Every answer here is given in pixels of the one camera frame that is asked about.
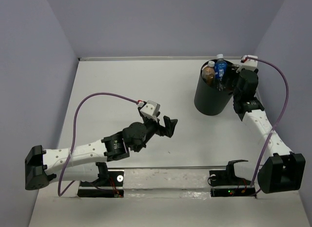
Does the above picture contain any clear bottle blue label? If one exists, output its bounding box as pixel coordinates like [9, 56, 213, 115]
[214, 54, 227, 91]

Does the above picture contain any orange juice bottle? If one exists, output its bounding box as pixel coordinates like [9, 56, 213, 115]
[201, 61, 215, 86]

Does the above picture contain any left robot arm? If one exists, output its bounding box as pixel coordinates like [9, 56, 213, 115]
[24, 116, 178, 190]

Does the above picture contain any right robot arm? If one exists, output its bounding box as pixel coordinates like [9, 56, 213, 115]
[224, 60, 306, 194]

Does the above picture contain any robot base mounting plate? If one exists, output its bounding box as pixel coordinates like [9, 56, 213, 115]
[78, 167, 256, 199]

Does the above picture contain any black cylindrical bin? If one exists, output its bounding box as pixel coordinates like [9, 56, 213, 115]
[194, 61, 233, 116]

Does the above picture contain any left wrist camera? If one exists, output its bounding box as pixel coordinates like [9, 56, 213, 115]
[137, 100, 160, 122]

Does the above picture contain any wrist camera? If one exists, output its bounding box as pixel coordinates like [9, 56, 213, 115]
[137, 100, 160, 122]
[236, 55, 258, 73]

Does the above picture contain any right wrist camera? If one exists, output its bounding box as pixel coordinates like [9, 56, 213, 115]
[236, 55, 258, 73]

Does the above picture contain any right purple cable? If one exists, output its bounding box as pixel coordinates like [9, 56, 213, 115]
[250, 57, 290, 196]

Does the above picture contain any purple cable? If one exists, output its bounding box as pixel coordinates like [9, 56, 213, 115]
[250, 57, 290, 196]
[58, 92, 144, 197]

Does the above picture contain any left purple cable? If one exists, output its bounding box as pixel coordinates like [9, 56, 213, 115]
[58, 92, 144, 197]

